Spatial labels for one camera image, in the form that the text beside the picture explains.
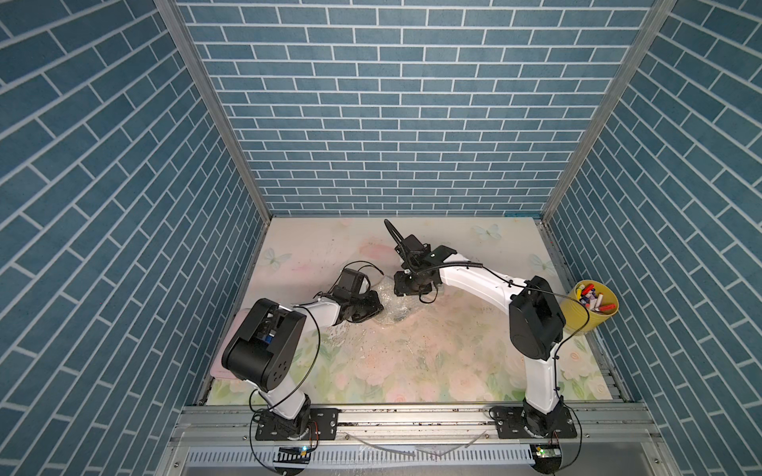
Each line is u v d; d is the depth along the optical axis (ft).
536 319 1.67
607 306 2.70
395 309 2.97
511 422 2.43
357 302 2.64
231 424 2.47
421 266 2.24
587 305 2.76
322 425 2.42
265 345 1.52
